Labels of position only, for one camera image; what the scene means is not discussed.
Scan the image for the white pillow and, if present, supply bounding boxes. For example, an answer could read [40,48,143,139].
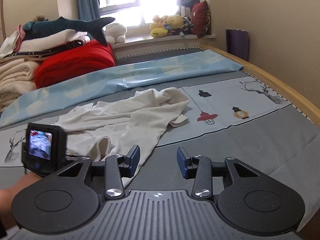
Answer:
[18,29,91,53]

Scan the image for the grey printed bed cover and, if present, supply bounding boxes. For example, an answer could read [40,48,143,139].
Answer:
[0,44,320,233]

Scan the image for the white pink folded clothes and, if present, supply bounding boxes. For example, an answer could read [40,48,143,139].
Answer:
[0,25,25,59]

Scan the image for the dark patterned folded cloth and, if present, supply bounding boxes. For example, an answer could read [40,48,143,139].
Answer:
[1,36,90,61]

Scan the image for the white small garment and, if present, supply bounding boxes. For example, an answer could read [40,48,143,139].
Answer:
[56,87,189,172]

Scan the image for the window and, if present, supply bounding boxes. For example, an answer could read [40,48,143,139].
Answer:
[99,0,178,27]

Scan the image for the dark red cushion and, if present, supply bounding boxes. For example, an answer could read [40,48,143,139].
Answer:
[191,0,211,38]

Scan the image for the red folded blanket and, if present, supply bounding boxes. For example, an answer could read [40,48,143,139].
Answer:
[34,40,116,88]

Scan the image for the person left hand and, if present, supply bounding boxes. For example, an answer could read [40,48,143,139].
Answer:
[0,172,43,230]

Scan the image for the purple bag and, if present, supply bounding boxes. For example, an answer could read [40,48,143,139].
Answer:
[226,29,249,61]

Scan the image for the wooden bed frame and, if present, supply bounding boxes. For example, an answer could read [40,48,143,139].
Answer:
[200,44,320,126]

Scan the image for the white plush toy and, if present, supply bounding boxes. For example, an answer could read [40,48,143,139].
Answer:
[105,23,127,45]

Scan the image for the light blue patterned sheet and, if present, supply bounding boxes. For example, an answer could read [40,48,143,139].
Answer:
[1,48,243,127]

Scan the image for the black action camera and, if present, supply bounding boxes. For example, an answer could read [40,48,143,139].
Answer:
[21,123,67,177]

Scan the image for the yellow plush toys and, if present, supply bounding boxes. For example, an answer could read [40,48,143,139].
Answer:
[150,15,184,38]

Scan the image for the cream folded blanket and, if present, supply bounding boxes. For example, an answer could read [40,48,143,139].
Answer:
[0,59,40,112]

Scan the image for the dark teal shark plush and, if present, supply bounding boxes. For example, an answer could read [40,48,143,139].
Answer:
[22,17,115,46]

